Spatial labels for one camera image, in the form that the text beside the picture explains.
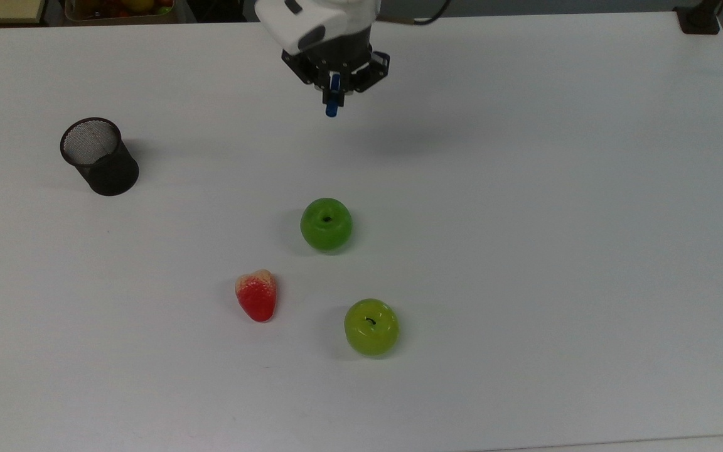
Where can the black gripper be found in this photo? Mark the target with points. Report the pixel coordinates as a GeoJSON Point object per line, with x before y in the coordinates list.
{"type": "Point", "coordinates": [363, 69]}

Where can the blue and white marker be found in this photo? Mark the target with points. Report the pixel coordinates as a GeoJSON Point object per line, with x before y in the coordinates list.
{"type": "Point", "coordinates": [332, 108]}

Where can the dark green toy apple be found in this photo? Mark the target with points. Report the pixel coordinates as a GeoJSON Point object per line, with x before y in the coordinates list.
{"type": "Point", "coordinates": [326, 225]}

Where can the yellow toy fruit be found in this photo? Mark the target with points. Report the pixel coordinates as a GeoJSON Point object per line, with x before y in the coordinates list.
{"type": "Point", "coordinates": [139, 5]}

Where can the red toy strawberry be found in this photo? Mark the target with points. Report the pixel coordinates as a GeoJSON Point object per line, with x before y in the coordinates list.
{"type": "Point", "coordinates": [257, 298]}

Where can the yellow-green toy apple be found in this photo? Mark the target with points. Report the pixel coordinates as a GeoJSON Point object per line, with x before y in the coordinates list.
{"type": "Point", "coordinates": [371, 328]}

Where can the black mesh pen cup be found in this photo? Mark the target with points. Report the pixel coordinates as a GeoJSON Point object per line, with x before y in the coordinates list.
{"type": "Point", "coordinates": [103, 164]}

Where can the clear bin of toy fruit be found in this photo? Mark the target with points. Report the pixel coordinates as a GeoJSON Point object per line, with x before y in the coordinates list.
{"type": "Point", "coordinates": [91, 11]}

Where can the yellow flat board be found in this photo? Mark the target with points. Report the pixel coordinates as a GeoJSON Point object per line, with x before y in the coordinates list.
{"type": "Point", "coordinates": [0, 9]}

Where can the black table clamp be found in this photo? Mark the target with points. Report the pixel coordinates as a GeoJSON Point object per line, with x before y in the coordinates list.
{"type": "Point", "coordinates": [699, 19]}

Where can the white rounded-corner table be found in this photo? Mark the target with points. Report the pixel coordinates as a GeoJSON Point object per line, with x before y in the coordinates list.
{"type": "Point", "coordinates": [650, 444]}

